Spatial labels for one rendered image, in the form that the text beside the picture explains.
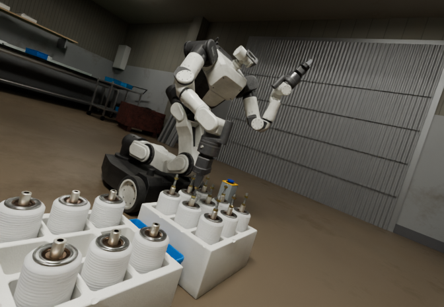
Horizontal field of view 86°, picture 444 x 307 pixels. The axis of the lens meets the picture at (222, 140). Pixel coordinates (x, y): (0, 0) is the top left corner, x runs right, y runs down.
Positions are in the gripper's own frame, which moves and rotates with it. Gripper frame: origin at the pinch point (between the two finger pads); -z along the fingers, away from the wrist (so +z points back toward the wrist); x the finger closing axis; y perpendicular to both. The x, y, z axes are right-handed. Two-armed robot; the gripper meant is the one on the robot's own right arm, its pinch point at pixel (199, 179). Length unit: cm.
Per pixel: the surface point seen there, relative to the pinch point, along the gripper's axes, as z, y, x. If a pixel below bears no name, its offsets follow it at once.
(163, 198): -12.8, 12.0, -0.2
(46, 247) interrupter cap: -11, 13, -54
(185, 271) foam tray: -30.1, -8.4, -11.8
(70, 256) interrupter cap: -11, 8, -53
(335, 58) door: 185, -81, 307
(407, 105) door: 129, -180, 262
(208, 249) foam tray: -18.5, -13.8, -14.0
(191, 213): -12.8, -2.4, -4.2
